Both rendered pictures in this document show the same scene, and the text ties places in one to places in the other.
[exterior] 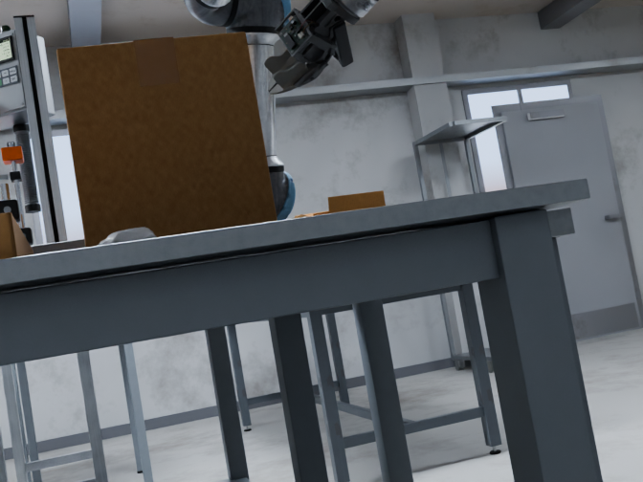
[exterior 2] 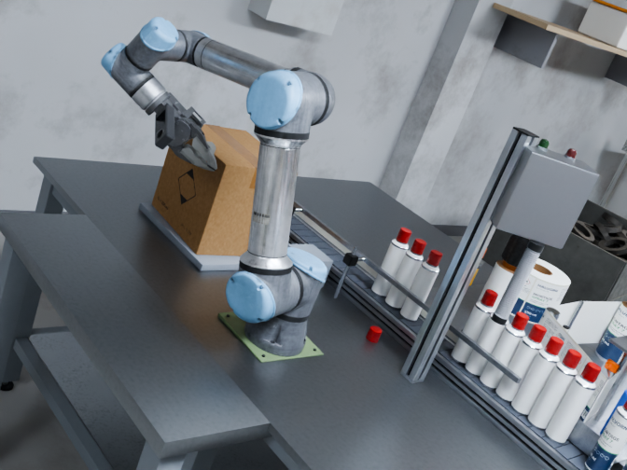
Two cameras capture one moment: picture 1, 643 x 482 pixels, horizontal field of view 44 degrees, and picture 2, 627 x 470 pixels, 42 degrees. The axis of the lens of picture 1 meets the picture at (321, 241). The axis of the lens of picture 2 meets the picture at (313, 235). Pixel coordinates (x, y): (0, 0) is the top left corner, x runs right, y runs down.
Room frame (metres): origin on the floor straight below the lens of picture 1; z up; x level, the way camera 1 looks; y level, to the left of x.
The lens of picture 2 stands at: (3.18, -0.62, 1.77)
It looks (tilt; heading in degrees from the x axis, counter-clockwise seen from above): 20 degrees down; 150
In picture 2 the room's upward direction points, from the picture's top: 21 degrees clockwise
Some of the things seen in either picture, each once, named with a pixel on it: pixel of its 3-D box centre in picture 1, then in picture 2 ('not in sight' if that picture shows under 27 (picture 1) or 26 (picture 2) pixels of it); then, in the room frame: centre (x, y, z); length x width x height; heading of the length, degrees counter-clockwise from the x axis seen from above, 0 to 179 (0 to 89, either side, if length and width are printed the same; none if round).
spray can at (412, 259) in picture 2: not in sight; (407, 273); (1.50, 0.65, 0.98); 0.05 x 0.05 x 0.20
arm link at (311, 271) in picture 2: not in sight; (296, 280); (1.68, 0.23, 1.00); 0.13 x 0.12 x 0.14; 124
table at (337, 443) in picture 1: (332, 365); not in sight; (4.28, 0.05, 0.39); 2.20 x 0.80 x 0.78; 17
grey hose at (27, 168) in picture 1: (27, 168); (517, 283); (1.88, 0.66, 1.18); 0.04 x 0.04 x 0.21
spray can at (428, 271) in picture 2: not in sight; (422, 284); (1.56, 0.67, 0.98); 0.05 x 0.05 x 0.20
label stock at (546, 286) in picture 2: not in sight; (530, 288); (1.41, 1.20, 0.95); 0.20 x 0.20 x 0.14
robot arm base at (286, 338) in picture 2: not in sight; (280, 320); (1.67, 0.24, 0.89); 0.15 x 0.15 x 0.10
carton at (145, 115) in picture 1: (166, 165); (222, 188); (1.14, 0.20, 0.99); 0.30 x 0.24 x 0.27; 13
